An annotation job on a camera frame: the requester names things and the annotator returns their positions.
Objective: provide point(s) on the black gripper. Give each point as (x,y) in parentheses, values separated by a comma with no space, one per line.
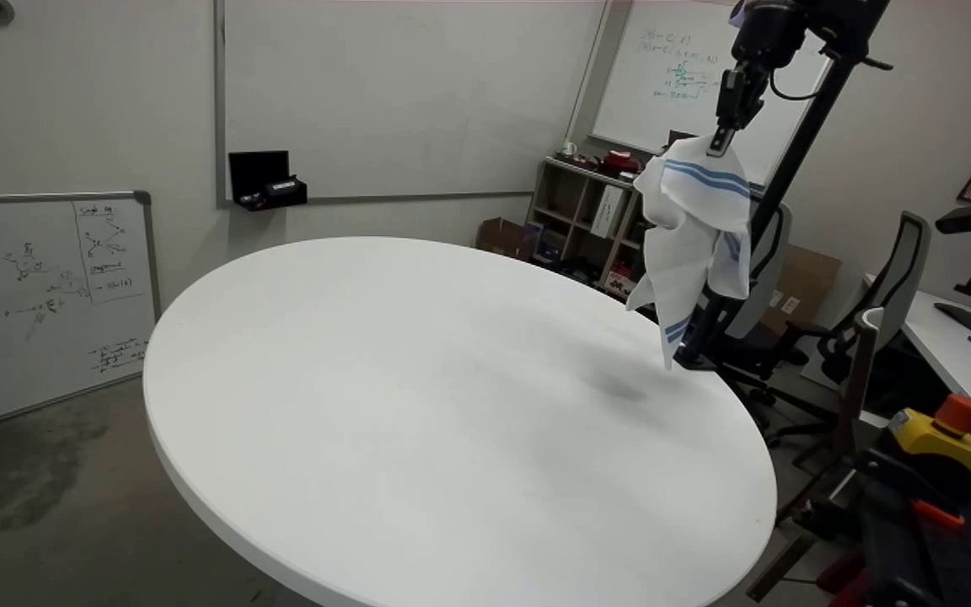
(771,35)

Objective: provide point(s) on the white cloth with blue stripes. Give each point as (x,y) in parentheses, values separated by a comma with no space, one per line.
(693,223)

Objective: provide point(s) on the whiteboard with green writing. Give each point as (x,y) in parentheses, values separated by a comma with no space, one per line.
(664,68)

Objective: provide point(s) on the brown cardboard box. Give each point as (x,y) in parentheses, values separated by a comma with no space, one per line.
(807,288)

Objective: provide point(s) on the wooden shelf unit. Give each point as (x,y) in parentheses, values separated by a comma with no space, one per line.
(586,223)

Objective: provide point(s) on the black office chair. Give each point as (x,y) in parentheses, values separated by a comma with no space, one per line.
(908,281)

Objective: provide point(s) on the white desk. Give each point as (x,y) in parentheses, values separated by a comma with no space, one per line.
(957,358)

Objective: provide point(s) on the yellow emergency stop red button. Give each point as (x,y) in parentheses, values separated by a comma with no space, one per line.
(940,443)

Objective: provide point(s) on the black whiteboard accessory tray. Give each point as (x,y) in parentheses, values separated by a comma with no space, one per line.
(268,179)

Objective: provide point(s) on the leaning whiteboard with scribbles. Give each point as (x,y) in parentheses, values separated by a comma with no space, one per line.
(35,304)

